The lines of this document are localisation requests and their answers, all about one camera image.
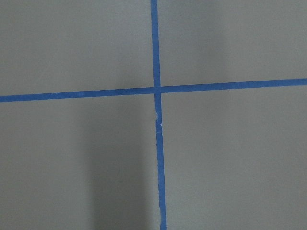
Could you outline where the blue tape line crosswise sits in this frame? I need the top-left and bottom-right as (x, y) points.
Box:
(0, 78), (307, 103)

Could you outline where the blue tape line lengthwise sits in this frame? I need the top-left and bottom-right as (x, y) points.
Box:
(150, 0), (167, 230)

